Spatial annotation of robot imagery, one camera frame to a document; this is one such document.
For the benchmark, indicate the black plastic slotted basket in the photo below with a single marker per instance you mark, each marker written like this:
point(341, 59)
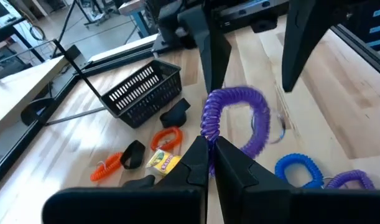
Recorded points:
point(152, 102)

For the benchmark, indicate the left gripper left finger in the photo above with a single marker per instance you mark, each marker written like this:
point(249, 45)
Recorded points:
point(189, 174)

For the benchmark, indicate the wooden shelf riser black legs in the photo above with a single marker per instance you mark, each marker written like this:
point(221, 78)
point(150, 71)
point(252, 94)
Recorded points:
point(15, 93)

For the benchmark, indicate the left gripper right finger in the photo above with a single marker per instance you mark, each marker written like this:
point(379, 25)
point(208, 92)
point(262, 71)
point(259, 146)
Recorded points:
point(239, 177)

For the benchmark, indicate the blue-legged workbench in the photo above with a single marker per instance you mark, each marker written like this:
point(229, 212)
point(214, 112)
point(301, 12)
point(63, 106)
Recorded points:
point(141, 23)

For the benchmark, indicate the yellow green crayon box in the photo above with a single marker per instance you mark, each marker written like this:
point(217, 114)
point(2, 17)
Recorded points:
point(164, 165)

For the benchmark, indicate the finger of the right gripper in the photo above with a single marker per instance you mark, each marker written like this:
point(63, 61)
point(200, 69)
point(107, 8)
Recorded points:
point(213, 49)
point(301, 40)

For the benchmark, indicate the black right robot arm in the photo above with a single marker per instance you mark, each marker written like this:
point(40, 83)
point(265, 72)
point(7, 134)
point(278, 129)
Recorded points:
point(169, 18)

